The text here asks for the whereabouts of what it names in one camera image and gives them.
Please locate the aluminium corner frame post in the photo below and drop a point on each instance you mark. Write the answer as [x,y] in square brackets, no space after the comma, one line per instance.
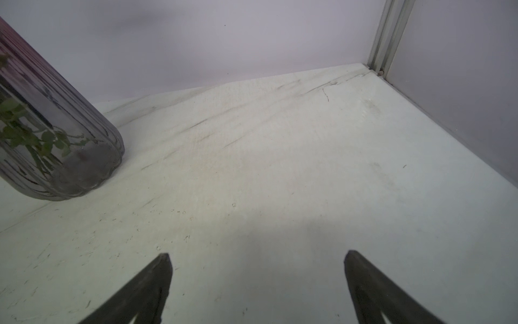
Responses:
[395,16]

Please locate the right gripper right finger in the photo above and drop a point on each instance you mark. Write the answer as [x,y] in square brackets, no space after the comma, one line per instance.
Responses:
[376,298]

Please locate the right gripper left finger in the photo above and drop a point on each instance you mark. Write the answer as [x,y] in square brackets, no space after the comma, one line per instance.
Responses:
[142,299]

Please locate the dark glass vase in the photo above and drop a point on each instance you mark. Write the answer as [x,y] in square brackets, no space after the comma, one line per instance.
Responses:
[54,144]

